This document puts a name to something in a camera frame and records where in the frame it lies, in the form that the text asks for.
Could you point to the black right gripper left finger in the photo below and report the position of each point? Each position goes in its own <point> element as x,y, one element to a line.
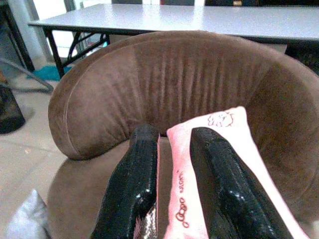
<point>132,179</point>

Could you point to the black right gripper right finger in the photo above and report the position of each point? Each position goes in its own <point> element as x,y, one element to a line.
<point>224,181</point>

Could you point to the brown round suede sofa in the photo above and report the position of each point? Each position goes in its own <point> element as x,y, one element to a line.
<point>184,99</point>

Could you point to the teal floor mat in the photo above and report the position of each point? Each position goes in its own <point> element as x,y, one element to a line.
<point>47,72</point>

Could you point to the black mesh bin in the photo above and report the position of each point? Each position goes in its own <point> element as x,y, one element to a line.
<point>8,109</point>

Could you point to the grey folding table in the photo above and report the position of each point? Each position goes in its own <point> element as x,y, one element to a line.
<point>179,18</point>

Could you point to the grey metal tube frame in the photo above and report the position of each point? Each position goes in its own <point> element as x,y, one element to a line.
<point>25,72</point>

